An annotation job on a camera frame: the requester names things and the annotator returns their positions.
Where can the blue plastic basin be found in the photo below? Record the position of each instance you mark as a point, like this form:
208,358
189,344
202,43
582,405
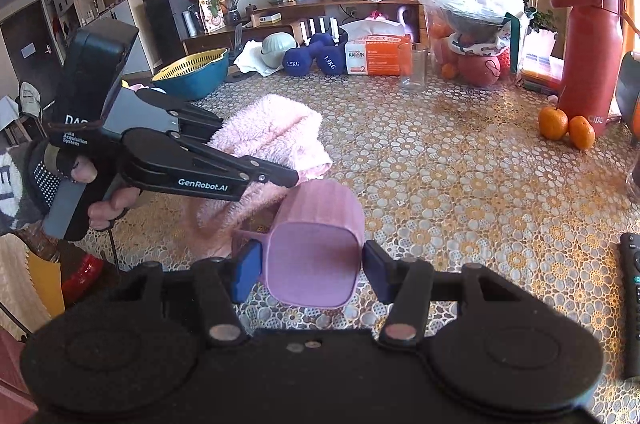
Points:
192,89

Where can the pink fluffy towel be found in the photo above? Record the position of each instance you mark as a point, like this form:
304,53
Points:
270,129

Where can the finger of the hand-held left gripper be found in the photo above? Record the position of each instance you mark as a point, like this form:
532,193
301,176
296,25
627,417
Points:
260,171
190,119

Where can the clear drinking glass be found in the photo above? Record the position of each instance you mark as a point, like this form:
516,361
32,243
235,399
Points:
413,69

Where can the white router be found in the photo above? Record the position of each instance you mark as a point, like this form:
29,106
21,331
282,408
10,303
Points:
320,29

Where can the stack of colourful books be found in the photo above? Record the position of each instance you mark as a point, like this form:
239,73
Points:
542,74

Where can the person's left hand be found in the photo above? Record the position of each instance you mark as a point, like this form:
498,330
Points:
85,171

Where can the wooden television cabinet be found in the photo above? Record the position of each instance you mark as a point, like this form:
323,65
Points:
280,12

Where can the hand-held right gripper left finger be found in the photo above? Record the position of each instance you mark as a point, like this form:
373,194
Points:
247,271

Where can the red water bottle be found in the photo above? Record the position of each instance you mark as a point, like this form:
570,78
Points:
590,54

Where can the yellow cloth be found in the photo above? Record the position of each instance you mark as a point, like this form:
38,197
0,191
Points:
35,284

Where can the black side cabinet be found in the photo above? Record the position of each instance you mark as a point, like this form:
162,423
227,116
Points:
165,24

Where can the orange and white tissue box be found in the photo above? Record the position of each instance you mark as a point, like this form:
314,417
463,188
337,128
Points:
375,54

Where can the yellow colander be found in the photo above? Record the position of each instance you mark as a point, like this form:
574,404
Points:
190,62

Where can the pink ribbed pitcher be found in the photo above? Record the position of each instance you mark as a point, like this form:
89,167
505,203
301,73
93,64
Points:
312,254

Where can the white cloth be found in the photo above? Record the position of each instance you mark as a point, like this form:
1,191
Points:
247,62

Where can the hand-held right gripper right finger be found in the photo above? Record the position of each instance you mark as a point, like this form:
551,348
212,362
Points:
377,271

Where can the blue dumbbell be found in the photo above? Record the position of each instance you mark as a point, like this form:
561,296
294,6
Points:
330,59
297,63

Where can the small loose orange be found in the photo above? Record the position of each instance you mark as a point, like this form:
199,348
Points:
448,71

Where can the orange tangerine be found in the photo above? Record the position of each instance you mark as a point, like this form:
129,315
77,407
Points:
553,124
582,133

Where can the red round container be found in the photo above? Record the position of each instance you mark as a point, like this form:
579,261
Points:
85,276

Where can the grey metal bowl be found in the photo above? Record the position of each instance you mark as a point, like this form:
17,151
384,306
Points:
475,24

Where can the pale green dome container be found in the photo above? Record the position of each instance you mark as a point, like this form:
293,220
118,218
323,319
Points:
277,49

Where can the black remote control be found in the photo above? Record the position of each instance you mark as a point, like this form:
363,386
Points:
632,304

